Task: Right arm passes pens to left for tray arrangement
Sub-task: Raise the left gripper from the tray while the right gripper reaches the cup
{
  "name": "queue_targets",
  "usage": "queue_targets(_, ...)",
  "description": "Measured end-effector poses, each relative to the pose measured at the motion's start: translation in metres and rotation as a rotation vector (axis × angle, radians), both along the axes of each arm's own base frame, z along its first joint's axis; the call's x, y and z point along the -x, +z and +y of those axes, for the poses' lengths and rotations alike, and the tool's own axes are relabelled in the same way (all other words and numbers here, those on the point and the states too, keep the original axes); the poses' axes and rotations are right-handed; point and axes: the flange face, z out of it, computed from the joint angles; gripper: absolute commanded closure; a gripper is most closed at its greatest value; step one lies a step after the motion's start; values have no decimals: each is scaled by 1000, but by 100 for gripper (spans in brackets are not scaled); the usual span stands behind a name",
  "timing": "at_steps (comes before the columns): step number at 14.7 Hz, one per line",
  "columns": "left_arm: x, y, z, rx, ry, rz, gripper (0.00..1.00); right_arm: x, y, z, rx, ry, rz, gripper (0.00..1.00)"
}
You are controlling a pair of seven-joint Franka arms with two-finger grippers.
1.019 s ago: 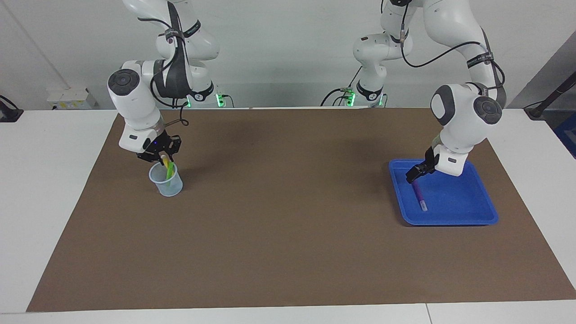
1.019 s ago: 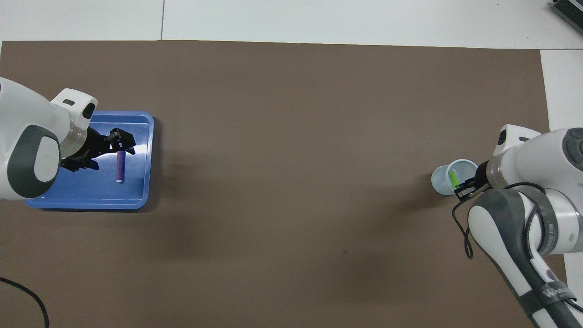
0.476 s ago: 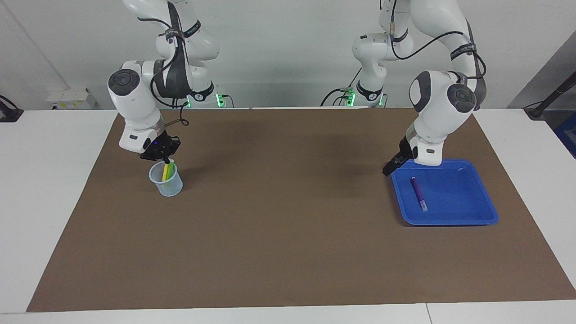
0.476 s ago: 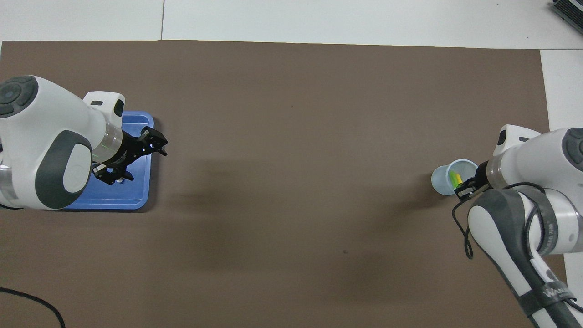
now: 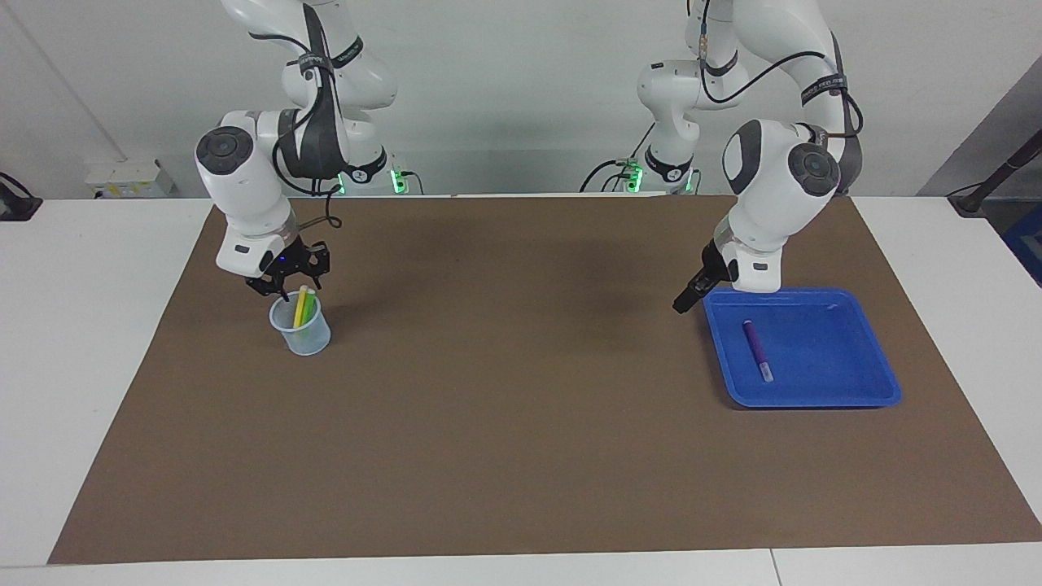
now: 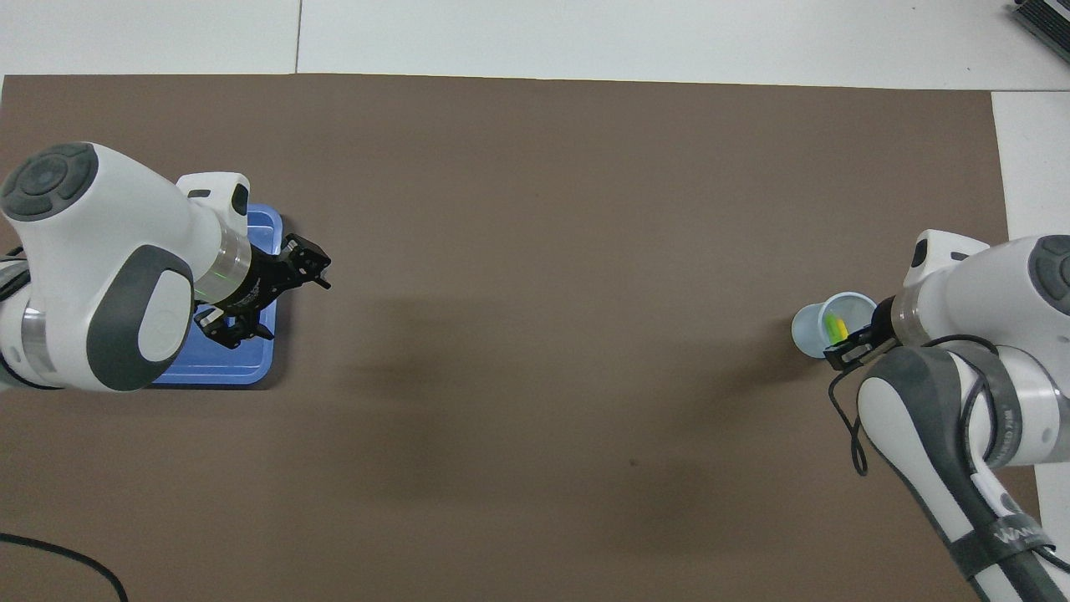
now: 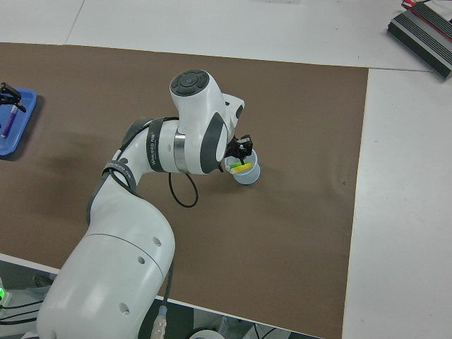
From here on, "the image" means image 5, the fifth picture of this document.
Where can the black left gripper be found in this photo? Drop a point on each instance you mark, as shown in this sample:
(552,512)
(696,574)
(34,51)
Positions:
(715,268)

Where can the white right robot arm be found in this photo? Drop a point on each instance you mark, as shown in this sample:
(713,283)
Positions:
(244,203)

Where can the black clamp mount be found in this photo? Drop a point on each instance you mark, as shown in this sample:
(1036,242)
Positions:
(16,207)

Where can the brown table mat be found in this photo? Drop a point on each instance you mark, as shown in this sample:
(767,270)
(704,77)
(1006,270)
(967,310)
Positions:
(521,423)

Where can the blue plastic tray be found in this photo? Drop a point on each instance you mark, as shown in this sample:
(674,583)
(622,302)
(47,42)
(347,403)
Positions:
(822,350)

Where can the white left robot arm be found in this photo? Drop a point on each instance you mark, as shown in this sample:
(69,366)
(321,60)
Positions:
(773,187)

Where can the purple marker pen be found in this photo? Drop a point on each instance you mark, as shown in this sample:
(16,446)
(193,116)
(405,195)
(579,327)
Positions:
(757,350)

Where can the blue crate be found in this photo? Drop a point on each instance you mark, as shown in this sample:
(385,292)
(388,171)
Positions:
(1027,240)

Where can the clear plastic cup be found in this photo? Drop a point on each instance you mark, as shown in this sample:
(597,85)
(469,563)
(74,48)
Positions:
(313,342)

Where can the green marker pen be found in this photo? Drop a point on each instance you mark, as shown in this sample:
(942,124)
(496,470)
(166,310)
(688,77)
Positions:
(308,308)

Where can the yellow marker pen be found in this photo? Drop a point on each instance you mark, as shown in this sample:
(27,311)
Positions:
(300,305)

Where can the white wall socket box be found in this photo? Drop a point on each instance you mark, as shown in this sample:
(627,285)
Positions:
(122,175)

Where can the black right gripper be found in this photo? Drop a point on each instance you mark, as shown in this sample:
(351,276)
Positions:
(285,260)

